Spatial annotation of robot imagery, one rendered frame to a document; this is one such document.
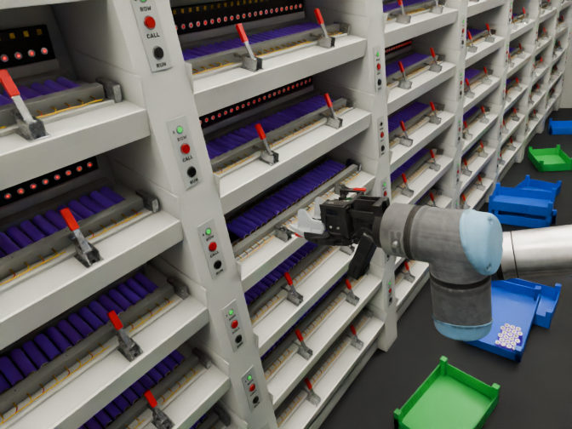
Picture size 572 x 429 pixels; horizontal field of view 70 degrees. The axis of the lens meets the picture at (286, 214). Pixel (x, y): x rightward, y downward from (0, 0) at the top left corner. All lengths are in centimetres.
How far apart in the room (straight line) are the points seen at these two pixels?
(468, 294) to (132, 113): 58
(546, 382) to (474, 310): 106
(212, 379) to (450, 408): 89
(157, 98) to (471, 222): 51
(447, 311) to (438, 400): 92
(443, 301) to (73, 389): 61
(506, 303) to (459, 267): 126
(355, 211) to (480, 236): 21
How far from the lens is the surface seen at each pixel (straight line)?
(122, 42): 69
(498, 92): 259
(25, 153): 63
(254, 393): 108
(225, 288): 87
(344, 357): 150
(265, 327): 106
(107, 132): 67
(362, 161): 130
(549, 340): 189
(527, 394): 169
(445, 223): 64
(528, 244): 81
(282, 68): 91
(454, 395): 163
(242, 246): 94
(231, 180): 85
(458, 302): 68
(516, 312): 188
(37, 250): 72
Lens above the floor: 126
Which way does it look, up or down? 27 degrees down
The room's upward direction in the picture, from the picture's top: 10 degrees counter-clockwise
